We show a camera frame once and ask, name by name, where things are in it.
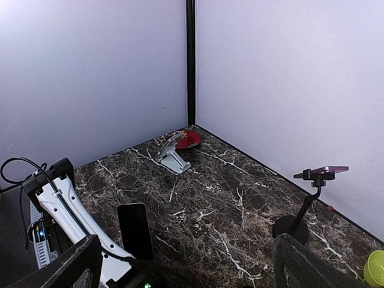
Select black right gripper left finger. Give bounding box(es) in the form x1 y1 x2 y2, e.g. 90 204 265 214
11 235 102 287

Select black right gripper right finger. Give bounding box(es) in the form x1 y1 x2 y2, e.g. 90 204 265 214
272 233 367 287

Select black phone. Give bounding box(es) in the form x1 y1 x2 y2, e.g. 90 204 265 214
118 203 154 260

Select purple phone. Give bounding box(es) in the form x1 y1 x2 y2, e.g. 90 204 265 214
293 166 349 181
157 131 184 160

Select black rear gooseneck phone stand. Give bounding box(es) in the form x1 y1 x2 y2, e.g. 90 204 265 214
272 175 335 245

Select white folding phone stand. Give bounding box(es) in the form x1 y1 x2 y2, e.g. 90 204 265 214
157 148 191 174

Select purple phone in clear case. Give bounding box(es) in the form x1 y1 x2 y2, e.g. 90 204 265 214
157 131 184 160

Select lime green plastic bowl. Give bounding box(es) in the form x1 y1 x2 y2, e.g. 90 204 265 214
364 250 383 287

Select red patterned round plate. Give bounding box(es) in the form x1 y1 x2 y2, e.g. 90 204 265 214
165 129 202 150

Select white cable duct strip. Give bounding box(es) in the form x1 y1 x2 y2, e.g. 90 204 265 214
30 202 52 269

